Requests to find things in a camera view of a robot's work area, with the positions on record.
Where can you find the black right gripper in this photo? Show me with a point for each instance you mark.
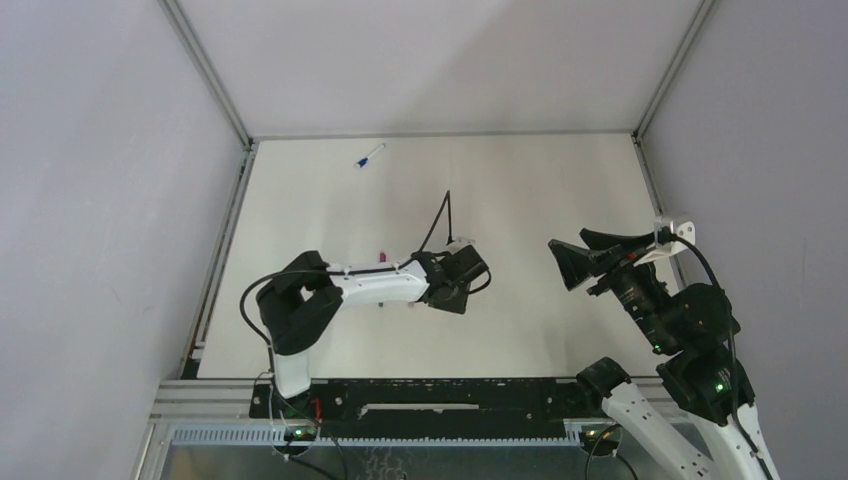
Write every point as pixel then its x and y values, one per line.
pixel 576 263

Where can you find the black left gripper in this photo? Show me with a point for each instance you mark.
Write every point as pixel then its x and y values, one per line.
pixel 457 287

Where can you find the white pen blue end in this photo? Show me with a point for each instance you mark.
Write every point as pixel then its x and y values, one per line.
pixel 375 151

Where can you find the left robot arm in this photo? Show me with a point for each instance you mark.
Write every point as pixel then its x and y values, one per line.
pixel 297 304

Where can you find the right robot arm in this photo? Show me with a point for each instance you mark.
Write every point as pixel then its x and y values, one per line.
pixel 668 288

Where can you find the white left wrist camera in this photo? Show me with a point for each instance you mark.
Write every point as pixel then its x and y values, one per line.
pixel 459 243

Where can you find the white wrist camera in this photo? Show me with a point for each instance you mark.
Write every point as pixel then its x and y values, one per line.
pixel 459 243
pixel 672 236

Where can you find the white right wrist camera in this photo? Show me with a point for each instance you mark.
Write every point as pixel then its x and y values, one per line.
pixel 672 236

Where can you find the aluminium frame rail right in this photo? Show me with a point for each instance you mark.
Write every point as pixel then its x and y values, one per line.
pixel 651 136

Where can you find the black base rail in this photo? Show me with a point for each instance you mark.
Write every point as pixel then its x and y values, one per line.
pixel 433 406

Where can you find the grey cable duct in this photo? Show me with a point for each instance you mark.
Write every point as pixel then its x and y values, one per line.
pixel 563 434

